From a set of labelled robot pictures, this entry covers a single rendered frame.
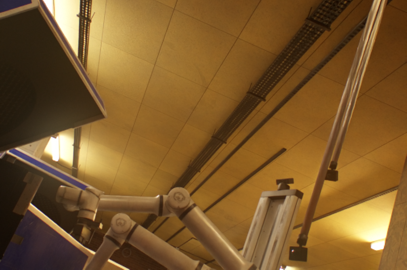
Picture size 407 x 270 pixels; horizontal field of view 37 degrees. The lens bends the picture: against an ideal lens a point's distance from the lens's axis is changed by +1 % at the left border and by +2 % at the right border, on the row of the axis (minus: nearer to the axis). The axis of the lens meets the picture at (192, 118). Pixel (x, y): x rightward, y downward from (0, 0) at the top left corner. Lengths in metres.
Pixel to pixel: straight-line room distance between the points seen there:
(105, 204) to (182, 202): 0.44
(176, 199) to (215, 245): 0.31
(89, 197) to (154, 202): 0.36
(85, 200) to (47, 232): 0.59
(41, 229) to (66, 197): 0.65
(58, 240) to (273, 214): 1.54
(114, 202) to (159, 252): 0.43
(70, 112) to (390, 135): 3.55
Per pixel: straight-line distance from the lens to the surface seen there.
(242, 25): 5.02
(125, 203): 3.27
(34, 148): 8.41
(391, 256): 5.27
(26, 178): 1.82
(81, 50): 6.49
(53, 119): 3.32
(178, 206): 3.10
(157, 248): 3.50
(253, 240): 3.74
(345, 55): 4.96
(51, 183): 5.36
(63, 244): 2.77
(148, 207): 3.27
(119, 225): 3.49
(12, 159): 1.85
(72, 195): 3.15
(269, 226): 3.76
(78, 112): 3.31
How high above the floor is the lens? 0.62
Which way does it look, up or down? 22 degrees up
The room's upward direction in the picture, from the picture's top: 22 degrees clockwise
